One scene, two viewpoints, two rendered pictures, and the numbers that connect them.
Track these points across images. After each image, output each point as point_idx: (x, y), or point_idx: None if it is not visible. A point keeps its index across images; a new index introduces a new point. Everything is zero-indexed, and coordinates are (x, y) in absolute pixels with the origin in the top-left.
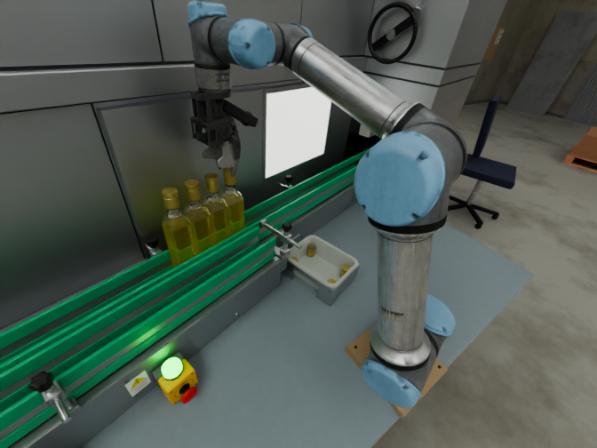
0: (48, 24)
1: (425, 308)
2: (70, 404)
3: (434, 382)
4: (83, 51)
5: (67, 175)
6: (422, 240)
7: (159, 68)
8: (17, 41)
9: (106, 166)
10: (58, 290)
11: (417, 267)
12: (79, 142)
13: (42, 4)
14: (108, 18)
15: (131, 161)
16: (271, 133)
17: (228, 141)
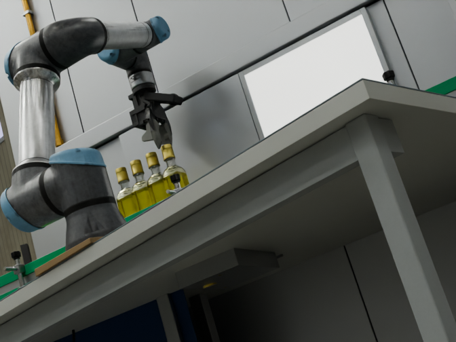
0: (107, 102)
1: (24, 129)
2: (22, 283)
3: (70, 248)
4: (119, 108)
5: (111, 184)
6: (20, 85)
7: None
8: (97, 115)
9: (129, 176)
10: None
11: (19, 102)
12: (117, 161)
13: (105, 95)
14: (129, 85)
15: None
16: (265, 111)
17: (210, 134)
